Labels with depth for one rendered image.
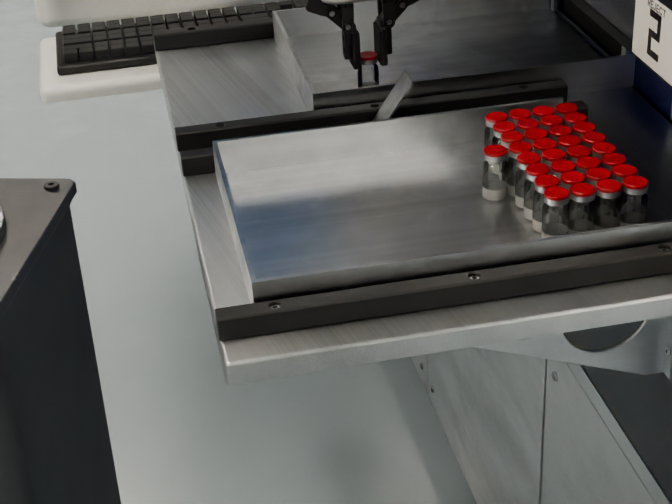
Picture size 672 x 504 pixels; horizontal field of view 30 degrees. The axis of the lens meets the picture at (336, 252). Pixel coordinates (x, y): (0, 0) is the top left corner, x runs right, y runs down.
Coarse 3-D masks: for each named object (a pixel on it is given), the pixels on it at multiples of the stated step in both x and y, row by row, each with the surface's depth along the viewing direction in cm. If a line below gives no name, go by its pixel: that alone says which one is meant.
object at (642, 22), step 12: (636, 0) 108; (648, 0) 105; (636, 12) 108; (648, 12) 106; (660, 12) 103; (636, 24) 108; (648, 24) 106; (636, 36) 109; (660, 36) 104; (636, 48) 109; (660, 48) 104; (648, 60) 107; (660, 60) 105; (660, 72) 105
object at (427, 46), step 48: (432, 0) 150; (480, 0) 151; (528, 0) 152; (288, 48) 137; (336, 48) 144; (432, 48) 143; (480, 48) 142; (528, 48) 142; (576, 48) 141; (336, 96) 125; (384, 96) 126
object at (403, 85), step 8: (400, 80) 122; (408, 80) 121; (400, 88) 122; (408, 88) 120; (392, 96) 123; (400, 96) 121; (384, 104) 123; (392, 104) 122; (384, 112) 123; (392, 112) 121
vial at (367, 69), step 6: (372, 60) 129; (366, 66) 129; (372, 66) 130; (360, 72) 130; (366, 72) 129; (372, 72) 130; (378, 72) 130; (366, 78) 130; (372, 78) 130; (378, 78) 131; (366, 84) 130; (372, 84) 130; (378, 84) 131
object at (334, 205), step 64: (320, 128) 117; (384, 128) 118; (448, 128) 120; (256, 192) 114; (320, 192) 113; (384, 192) 113; (448, 192) 112; (256, 256) 104; (320, 256) 103; (384, 256) 103; (448, 256) 96; (512, 256) 97
